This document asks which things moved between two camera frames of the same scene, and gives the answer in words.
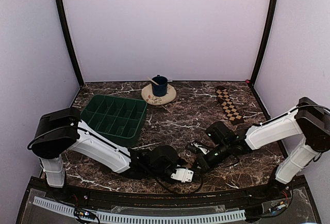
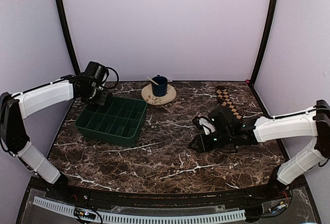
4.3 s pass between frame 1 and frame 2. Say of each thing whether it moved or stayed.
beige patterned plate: stayed
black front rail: stayed
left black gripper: moved
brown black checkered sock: stayed
